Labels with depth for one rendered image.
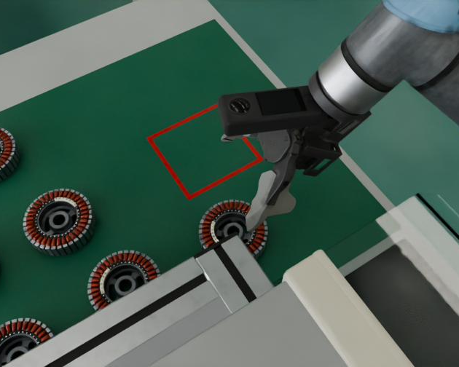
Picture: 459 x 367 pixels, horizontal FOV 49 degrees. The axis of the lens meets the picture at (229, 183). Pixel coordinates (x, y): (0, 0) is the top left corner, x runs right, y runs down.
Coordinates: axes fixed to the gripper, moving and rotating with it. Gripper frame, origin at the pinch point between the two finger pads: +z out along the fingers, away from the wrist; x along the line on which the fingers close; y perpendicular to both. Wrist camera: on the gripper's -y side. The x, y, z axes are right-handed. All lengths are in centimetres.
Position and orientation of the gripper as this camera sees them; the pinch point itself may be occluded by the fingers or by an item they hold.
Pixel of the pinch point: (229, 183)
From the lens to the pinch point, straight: 69.9
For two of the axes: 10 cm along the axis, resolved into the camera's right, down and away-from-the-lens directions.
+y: 8.0, 1.2, 5.8
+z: -5.5, 5.4, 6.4
